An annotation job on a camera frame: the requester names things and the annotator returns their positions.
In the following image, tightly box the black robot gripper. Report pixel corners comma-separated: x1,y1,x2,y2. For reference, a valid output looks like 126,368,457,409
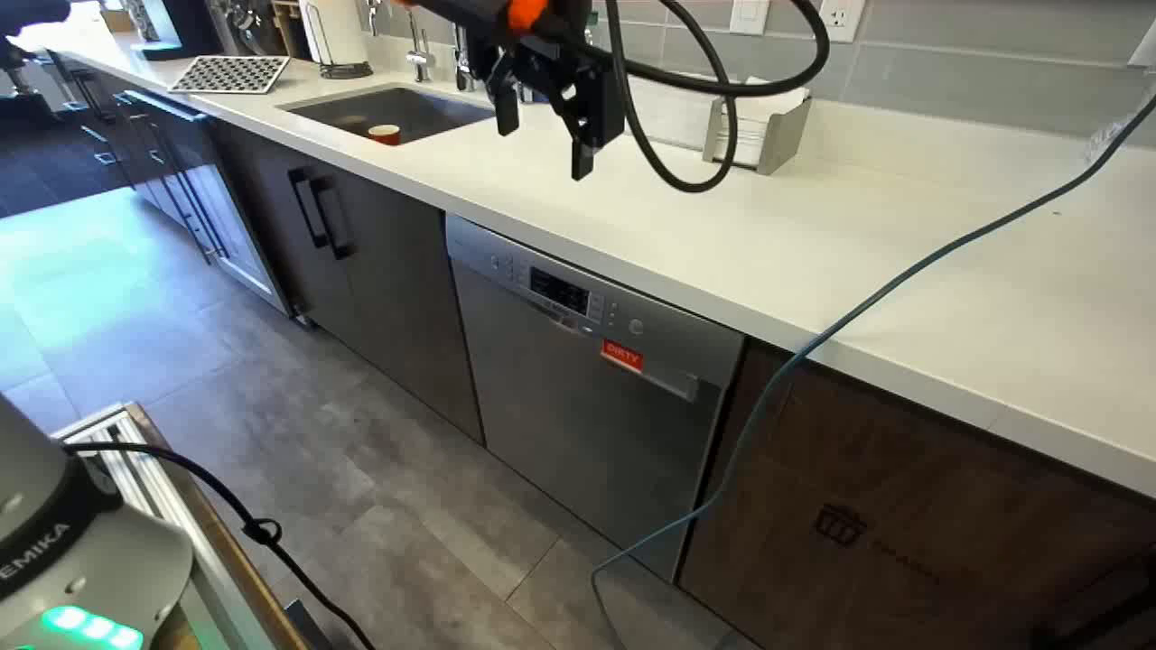
461,0,628,185

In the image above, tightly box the stainless steel dishwasher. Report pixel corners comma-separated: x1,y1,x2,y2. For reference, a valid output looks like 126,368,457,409
443,211,748,583

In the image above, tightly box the chrome faucet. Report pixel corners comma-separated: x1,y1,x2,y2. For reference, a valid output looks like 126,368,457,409
400,2,442,85

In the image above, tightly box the white paper towel stack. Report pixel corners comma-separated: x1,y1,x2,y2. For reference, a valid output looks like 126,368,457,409
626,67,739,154

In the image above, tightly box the dark kitchen sink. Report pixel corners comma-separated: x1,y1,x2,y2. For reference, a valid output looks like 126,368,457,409
280,81,498,150

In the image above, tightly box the white paper towel roll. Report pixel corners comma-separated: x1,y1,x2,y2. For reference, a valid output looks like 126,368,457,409
299,0,377,81

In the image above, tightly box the grey napkin holder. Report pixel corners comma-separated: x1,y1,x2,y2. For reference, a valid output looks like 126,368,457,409
701,77,815,178

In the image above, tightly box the dark grey sink cabinet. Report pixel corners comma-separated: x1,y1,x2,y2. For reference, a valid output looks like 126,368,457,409
213,120,488,446

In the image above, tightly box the red dirty sign magnet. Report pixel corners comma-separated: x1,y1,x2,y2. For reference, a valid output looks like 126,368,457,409
596,334,645,376

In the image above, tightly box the dark glossy cabinet unit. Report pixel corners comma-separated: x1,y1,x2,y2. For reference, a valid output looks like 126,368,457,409
112,85,284,311

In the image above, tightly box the brown wooden cabinet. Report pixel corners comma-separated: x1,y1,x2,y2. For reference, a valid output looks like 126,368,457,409
680,338,1156,650

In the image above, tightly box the white wall switch plate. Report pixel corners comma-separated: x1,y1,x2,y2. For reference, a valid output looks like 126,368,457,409
727,0,774,37

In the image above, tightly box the white wall outlet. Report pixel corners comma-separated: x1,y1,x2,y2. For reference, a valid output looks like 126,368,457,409
809,0,868,45

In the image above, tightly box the long grey-blue cable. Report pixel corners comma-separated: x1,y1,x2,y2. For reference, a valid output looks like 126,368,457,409
589,85,1156,650

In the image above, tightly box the thin black cable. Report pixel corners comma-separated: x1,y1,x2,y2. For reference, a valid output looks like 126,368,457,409
67,440,380,650

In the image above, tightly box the metal and wood frame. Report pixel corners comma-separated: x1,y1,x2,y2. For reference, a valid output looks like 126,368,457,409
49,402,319,650

